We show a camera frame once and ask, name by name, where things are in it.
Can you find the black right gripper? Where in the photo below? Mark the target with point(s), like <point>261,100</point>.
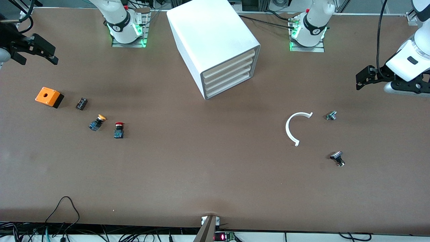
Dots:
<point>10,37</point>

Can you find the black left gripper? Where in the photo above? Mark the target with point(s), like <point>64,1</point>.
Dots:
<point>382,74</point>

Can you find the white tray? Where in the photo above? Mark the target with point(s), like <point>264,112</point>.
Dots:
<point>230,84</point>

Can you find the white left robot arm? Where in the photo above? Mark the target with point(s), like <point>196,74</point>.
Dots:
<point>310,38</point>

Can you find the orange button box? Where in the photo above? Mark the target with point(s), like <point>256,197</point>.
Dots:
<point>52,97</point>

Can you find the black square push button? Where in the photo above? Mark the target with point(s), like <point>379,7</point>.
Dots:
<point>336,155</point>

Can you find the yellow push button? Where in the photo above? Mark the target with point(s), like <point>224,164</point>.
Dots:
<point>95,125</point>

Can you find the red push button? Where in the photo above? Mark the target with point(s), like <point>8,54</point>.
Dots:
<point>118,133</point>

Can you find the small black contact block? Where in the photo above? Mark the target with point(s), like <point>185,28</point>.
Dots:
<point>81,104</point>

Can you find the small red LED board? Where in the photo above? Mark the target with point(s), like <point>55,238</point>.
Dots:
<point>222,237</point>

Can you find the aluminium frame corner bracket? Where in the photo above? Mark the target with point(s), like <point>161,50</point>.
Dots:
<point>23,14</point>
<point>412,18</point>

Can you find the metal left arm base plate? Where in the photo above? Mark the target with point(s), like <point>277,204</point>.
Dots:
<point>307,49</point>

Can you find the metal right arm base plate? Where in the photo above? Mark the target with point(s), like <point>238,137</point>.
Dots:
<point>146,33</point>

